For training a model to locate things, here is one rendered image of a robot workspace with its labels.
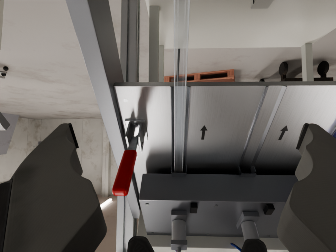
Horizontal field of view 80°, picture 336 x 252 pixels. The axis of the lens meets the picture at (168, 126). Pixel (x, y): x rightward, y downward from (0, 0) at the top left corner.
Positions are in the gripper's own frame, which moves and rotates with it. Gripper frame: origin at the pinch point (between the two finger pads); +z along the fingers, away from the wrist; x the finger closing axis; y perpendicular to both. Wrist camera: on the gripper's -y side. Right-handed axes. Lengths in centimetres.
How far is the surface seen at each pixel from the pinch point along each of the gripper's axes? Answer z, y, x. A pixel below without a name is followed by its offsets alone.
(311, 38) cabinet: 82, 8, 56
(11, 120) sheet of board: 726, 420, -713
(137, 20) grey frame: 44.6, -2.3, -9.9
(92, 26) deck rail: 9.3, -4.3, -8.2
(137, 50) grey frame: 40.2, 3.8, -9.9
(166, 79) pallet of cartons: 314, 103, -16
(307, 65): 79, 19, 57
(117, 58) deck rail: 15.0, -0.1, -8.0
